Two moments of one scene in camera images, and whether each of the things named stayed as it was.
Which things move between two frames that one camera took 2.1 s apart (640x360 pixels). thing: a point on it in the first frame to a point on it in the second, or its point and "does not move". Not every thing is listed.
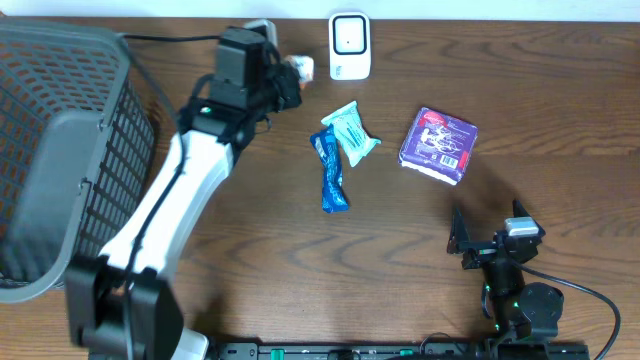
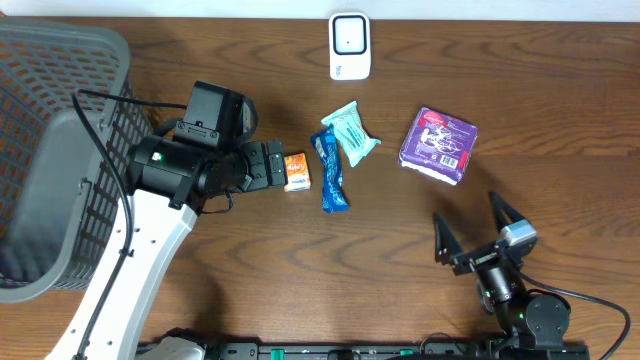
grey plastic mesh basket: x=77 y=144 does not move
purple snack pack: x=438 y=145 does not move
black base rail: x=401 y=351 does not move
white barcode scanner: x=349 y=45 does not move
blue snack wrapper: x=334 y=197 does not move
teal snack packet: x=352 y=134 does not move
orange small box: x=304 y=66 to x=298 y=176
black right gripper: x=480 y=252 to x=473 y=261
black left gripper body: x=288 y=87 to x=265 y=165
